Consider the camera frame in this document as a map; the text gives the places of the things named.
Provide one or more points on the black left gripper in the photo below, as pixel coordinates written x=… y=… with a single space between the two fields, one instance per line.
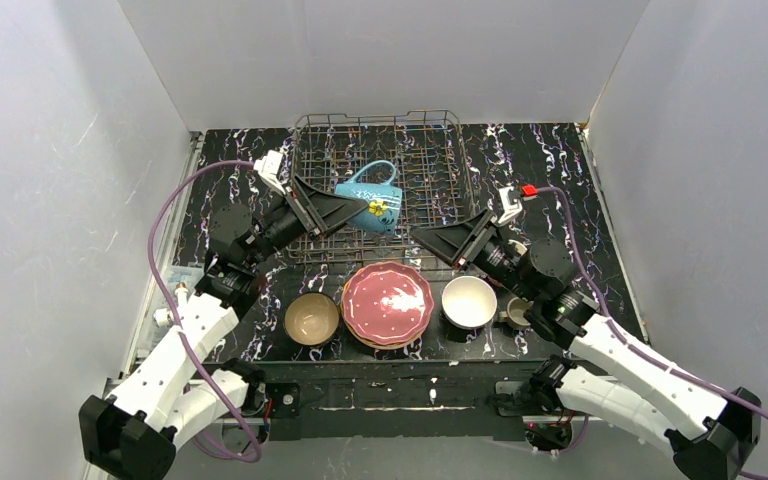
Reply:
x=305 y=210

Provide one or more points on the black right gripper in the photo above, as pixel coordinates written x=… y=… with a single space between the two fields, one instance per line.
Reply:
x=475 y=240

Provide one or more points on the blue ceramic mug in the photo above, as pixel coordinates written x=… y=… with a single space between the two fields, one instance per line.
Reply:
x=384 y=200

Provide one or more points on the beige ceramic mug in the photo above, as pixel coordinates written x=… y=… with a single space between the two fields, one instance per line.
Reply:
x=515 y=313

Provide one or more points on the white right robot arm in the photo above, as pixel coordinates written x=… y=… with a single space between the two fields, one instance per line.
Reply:
x=708 y=435

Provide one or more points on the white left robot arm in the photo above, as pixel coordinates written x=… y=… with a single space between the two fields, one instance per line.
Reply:
x=136 y=431

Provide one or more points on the white ceramic bowl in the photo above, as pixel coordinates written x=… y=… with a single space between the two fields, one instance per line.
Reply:
x=469 y=302

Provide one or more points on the pink polka dot plate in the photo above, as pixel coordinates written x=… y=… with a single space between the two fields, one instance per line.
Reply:
x=387 y=274

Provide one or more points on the brown beige bowl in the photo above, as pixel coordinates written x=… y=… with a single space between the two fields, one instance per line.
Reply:
x=312 y=319

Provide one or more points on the clear plastic storage box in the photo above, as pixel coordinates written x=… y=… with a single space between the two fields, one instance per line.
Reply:
x=180 y=282

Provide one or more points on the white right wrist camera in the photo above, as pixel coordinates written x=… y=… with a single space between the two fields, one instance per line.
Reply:
x=512 y=198

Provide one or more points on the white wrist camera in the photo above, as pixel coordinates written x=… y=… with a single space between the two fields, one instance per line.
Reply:
x=268 y=169
x=512 y=198

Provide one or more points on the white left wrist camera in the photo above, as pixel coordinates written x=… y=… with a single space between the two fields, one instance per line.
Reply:
x=268 y=169

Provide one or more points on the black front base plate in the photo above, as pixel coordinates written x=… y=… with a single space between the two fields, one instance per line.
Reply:
x=389 y=399

